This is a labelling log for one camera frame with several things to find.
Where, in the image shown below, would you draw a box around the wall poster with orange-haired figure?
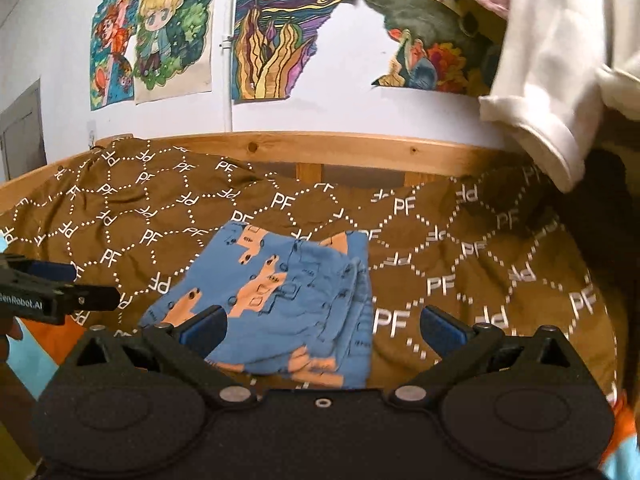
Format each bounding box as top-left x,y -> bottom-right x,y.
89,0 -> 138,112

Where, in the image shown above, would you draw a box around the wooden bed frame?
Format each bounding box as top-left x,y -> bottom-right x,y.
0,131 -> 528,196

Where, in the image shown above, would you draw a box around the person's left hand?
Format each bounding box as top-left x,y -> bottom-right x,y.
0,321 -> 25,362

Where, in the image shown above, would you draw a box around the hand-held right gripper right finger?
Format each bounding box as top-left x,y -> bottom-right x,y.
387,304 -> 577,409

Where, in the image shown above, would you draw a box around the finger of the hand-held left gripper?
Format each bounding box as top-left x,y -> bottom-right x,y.
0,254 -> 79,287
50,282 -> 122,312

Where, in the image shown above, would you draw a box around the white garment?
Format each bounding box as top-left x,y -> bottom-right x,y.
478,0 -> 640,194

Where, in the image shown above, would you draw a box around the orange and light blue sheet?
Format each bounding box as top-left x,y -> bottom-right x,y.
0,237 -> 640,480

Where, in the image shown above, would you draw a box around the grey wall panel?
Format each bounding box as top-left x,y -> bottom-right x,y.
0,79 -> 49,182

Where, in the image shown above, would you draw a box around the brown patterned blanket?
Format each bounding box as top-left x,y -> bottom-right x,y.
0,137 -> 622,403

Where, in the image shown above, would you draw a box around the blue pants with orange print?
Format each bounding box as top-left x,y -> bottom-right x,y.
137,220 -> 374,391

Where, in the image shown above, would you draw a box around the wall poster with blonde figure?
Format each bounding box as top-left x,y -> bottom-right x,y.
131,0 -> 217,107

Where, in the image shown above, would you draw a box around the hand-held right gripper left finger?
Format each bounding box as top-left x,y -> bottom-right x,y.
62,304 -> 262,409

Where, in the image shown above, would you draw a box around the wall poster with colourful swirls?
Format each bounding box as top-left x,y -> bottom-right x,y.
230,0 -> 362,107

